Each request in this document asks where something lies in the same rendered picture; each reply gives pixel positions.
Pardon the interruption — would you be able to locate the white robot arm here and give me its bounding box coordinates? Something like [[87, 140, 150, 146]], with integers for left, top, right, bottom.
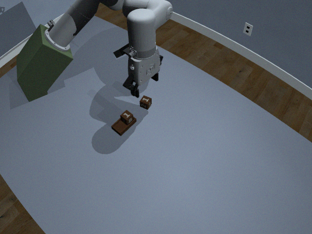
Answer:
[[44, 0, 173, 59]]

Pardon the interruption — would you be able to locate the brown cube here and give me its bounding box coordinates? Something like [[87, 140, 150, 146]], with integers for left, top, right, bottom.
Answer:
[[140, 96, 152, 110], [120, 110, 134, 125]]

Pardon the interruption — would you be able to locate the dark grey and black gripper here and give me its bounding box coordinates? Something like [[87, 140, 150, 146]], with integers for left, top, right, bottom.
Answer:
[[123, 46, 163, 98]]

